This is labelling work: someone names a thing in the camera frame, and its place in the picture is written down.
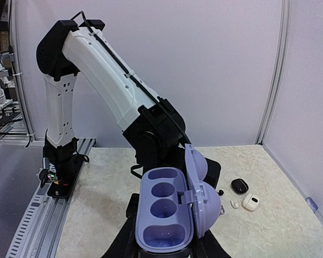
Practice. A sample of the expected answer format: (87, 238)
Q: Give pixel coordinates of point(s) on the purple sticker on wall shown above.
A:
(312, 204)

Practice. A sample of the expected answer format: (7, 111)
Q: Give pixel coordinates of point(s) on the purple earbud charging case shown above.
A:
(175, 207)

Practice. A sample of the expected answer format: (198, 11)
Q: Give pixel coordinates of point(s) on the aluminium front rail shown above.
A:
(39, 231)

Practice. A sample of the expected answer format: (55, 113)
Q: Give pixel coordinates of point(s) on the black earbud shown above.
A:
(220, 192)

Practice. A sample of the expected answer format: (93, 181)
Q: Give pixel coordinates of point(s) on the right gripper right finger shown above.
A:
(209, 247)

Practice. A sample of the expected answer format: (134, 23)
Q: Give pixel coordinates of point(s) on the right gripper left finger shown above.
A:
(124, 245)

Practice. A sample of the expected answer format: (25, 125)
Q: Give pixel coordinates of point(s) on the white earbud case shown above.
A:
(251, 202)

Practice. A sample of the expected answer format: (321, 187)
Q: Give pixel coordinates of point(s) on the left aluminium corner post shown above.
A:
(276, 79)

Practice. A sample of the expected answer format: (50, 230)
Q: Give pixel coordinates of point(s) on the black earbud case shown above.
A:
(239, 186)

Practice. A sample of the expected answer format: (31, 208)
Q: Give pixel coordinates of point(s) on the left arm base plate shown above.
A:
(61, 178)

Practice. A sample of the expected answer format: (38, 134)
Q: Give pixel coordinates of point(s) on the white earbud near cases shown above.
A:
(234, 204)

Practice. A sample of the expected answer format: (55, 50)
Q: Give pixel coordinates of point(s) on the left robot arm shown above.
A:
(150, 123)

